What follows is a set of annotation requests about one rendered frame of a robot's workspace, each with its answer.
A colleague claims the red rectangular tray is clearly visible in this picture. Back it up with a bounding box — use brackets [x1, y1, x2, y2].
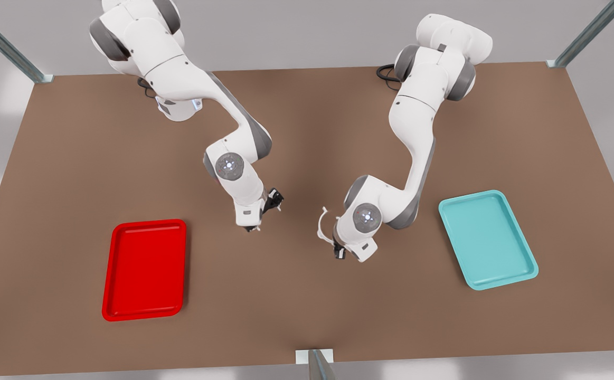
[101, 219, 187, 321]

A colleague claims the teal rectangular tray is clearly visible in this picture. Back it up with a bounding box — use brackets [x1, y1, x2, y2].
[438, 190, 539, 291]

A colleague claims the silver frame post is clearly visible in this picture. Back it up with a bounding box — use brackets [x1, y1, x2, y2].
[0, 4, 54, 84]
[295, 348, 335, 380]
[546, 0, 614, 68]

